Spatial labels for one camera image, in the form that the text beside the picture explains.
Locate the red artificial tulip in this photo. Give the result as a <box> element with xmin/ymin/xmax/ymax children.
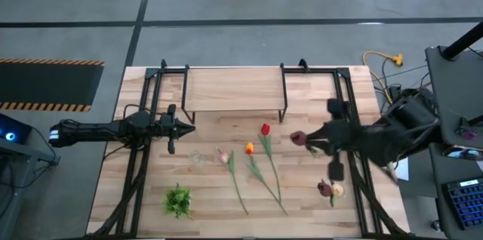
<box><xmin>257</xmin><ymin>122</ymin><xmax>284</xmax><ymax>205</ymax></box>

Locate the yellow extension cord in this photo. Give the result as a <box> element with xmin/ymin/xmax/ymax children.
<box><xmin>361</xmin><ymin>50</ymin><xmax>405</xmax><ymax>105</ymax></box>

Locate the grey side table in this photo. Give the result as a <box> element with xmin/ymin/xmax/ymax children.
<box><xmin>0</xmin><ymin>140</ymin><xmax>61</xmax><ymax>240</ymax></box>

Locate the small green artificial plant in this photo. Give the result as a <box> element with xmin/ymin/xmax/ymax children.
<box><xmin>163</xmin><ymin>183</ymin><xmax>193</xmax><ymax>219</ymax></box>

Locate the white paper sheet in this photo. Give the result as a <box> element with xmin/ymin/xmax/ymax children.
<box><xmin>394</xmin><ymin>156</ymin><xmax>411</xmax><ymax>182</ymax></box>

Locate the black hazard-striped floor mat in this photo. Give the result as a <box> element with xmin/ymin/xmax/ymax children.
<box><xmin>0</xmin><ymin>57</ymin><xmax>106</xmax><ymax>112</ymax></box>

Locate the dark red flower bunch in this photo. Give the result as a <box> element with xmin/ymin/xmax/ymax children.
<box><xmin>319</xmin><ymin>180</ymin><xmax>345</xmax><ymax>208</ymax></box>

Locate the pink artificial tulip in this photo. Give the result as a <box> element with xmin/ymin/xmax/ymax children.
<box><xmin>215</xmin><ymin>147</ymin><xmax>250</xmax><ymax>217</ymax></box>

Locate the cream artificial tulip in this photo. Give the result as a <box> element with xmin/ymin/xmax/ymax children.
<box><xmin>329</xmin><ymin>182</ymin><xmax>346</xmax><ymax>208</ymax></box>

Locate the wooden shelf with black legs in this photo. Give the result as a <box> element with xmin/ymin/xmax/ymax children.
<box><xmin>180</xmin><ymin>63</ymin><xmax>288</xmax><ymax>125</ymax></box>

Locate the black cable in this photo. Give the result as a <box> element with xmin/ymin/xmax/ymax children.
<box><xmin>371</xmin><ymin>57</ymin><xmax>431</xmax><ymax>100</ymax></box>

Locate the dark grey desk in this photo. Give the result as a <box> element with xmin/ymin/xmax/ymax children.
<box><xmin>428</xmin><ymin>143</ymin><xmax>483</xmax><ymax>240</ymax></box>

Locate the orange yellow artificial tulip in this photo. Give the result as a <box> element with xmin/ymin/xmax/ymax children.
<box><xmin>244</xmin><ymin>141</ymin><xmax>289</xmax><ymax>217</ymax></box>

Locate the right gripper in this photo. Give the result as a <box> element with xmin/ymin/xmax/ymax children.
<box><xmin>306</xmin><ymin>99</ymin><xmax>359</xmax><ymax>181</ymax></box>

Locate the black pole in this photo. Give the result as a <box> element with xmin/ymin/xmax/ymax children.
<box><xmin>440</xmin><ymin>20</ymin><xmax>483</xmax><ymax>61</ymax></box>

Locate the black computer with blue light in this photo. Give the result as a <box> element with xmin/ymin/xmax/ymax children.
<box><xmin>0</xmin><ymin>113</ymin><xmax>33</xmax><ymax>146</ymax></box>

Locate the backlit black keyboard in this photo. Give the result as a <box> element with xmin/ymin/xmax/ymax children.
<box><xmin>441</xmin><ymin>177</ymin><xmax>483</xmax><ymax>231</ymax></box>

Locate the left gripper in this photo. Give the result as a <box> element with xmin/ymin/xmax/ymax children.
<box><xmin>159</xmin><ymin>104</ymin><xmax>196</xmax><ymax>155</ymax></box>

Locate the short glass vase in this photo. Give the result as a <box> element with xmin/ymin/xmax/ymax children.
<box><xmin>188</xmin><ymin>149</ymin><xmax>206</xmax><ymax>166</ymax></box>

